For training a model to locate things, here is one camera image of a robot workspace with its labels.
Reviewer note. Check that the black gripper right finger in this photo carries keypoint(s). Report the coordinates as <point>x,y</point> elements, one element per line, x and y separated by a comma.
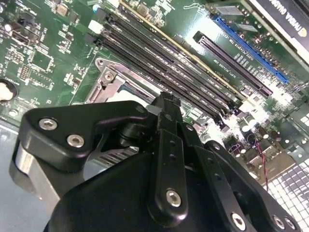
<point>217,174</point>

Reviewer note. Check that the metal socket cover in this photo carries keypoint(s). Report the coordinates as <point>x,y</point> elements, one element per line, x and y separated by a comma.
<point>116,88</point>

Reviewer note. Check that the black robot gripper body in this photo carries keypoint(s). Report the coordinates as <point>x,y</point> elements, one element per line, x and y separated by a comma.
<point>108,205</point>

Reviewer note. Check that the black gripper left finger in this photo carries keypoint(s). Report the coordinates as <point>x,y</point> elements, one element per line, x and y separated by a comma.
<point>60,125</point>

